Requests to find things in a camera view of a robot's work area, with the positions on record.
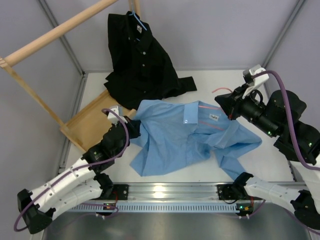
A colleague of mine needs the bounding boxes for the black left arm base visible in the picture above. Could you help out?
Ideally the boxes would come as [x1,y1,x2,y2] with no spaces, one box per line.
[104,184,129,201]

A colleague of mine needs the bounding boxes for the pink wire hanger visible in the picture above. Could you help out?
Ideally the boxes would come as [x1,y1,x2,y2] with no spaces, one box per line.
[198,87,233,131]

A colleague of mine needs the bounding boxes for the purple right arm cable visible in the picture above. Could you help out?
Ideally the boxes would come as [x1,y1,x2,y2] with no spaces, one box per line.
[251,70,320,171]

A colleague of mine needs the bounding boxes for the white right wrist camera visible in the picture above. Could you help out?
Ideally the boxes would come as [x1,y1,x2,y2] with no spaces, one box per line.
[242,64,270,99]

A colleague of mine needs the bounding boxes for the aluminium mounting rail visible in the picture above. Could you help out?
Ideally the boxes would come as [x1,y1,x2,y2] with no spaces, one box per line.
[41,182,313,203]

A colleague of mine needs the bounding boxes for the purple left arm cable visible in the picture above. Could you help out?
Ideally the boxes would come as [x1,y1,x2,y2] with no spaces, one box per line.
[13,107,130,232]

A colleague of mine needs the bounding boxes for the slotted grey cable duct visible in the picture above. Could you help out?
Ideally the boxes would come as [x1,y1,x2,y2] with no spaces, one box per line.
[69,202,240,213]

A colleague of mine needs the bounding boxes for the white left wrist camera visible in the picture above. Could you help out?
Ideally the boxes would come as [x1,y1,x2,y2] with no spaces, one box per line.
[101,105,127,125]

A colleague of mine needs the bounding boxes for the wooden clothes rack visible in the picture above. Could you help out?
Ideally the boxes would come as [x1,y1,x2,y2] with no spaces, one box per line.
[0,0,129,155]

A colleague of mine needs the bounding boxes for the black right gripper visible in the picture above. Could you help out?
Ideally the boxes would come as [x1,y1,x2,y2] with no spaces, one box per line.
[216,83,281,139]

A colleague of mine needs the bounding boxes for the black button shirt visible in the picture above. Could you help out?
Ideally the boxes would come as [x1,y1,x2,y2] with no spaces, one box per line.
[104,13,197,110]

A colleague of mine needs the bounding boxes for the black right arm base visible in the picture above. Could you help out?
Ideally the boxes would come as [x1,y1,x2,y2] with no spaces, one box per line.
[216,183,261,203]

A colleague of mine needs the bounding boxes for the blue wire hanger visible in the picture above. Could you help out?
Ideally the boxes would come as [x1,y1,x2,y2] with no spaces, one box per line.
[126,11,148,42]

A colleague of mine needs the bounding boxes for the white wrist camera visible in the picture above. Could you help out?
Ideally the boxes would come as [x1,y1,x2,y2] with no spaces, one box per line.
[242,64,270,99]
[101,105,127,125]

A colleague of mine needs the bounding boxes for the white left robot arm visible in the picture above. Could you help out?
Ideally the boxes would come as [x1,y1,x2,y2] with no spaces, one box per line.
[17,119,141,235]

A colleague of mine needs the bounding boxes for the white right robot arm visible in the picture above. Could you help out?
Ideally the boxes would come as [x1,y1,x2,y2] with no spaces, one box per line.
[215,87,320,230]

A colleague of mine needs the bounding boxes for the light blue shirt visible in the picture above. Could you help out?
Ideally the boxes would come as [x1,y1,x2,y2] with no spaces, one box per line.
[130,100,262,180]

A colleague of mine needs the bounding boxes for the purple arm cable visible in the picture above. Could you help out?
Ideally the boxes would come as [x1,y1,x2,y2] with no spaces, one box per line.
[251,70,320,171]
[13,107,130,232]

